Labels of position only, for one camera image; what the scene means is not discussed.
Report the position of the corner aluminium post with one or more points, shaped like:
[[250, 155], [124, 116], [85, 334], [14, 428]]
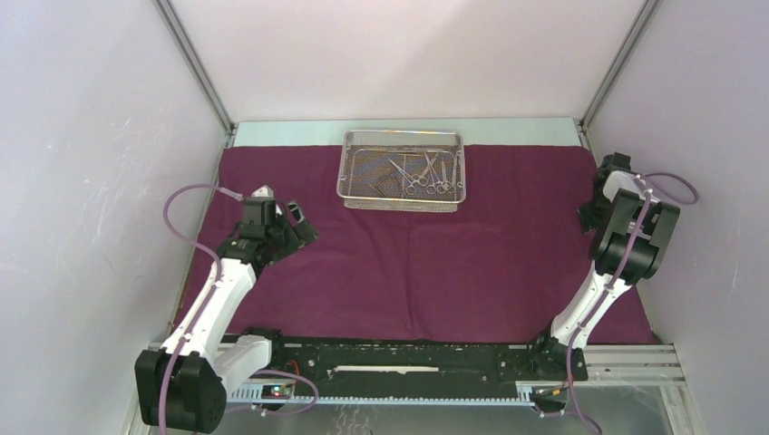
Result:
[[633, 37], [181, 37]]

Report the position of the aluminium frame rail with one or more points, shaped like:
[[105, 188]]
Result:
[[605, 365]]

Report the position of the grey cable duct strip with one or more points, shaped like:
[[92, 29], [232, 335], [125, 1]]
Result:
[[250, 394]]

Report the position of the steel forceps right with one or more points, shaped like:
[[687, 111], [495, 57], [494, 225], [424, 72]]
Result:
[[447, 186]]

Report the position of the maroon surgical wrap cloth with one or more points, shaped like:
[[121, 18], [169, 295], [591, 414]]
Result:
[[497, 270]]

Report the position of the steel tweezers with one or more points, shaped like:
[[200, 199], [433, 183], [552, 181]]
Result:
[[389, 186]]

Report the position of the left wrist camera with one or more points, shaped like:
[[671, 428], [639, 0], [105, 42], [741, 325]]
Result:
[[261, 208]]

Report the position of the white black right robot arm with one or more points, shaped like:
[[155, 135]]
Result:
[[629, 245]]

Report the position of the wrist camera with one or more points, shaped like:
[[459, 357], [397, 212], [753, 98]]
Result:
[[615, 161], [261, 208]]

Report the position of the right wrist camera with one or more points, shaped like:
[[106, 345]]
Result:
[[615, 161]]

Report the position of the right corner aluminium post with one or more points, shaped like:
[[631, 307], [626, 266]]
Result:
[[633, 37]]

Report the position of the steel surgical scissors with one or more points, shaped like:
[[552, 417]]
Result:
[[409, 182]]

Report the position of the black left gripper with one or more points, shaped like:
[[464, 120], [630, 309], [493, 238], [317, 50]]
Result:
[[304, 232]]

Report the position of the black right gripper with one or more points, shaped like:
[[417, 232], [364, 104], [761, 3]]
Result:
[[588, 220]]

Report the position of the left corner aluminium post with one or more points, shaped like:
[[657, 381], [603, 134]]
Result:
[[181, 37]]

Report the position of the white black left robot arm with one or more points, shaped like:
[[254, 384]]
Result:
[[184, 385]]

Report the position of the steel forceps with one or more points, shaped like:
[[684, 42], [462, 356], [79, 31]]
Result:
[[433, 182], [447, 186]]

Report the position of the steel forceps left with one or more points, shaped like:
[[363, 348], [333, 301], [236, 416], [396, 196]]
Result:
[[433, 182]]

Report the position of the steel instrument tray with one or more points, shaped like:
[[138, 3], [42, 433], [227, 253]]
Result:
[[364, 161]]

